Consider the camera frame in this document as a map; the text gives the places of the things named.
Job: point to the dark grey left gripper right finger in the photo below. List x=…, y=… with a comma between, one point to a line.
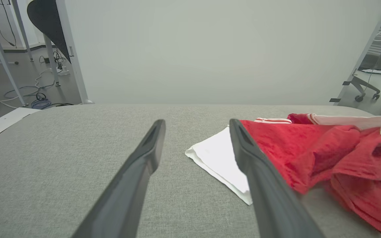
x=270, y=198

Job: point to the white power strip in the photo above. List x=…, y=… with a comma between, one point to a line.
x=63, y=70

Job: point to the black fabric piece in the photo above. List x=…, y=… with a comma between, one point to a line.
x=46, y=19

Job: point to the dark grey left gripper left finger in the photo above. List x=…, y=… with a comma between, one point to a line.
x=127, y=191

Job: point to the white partition panel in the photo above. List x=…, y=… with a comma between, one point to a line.
x=210, y=49

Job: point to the white metal table leg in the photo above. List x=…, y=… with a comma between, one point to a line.
x=23, y=29
x=2, y=56
x=52, y=59

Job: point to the red and white t-shirt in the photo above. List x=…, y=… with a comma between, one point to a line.
x=309, y=148

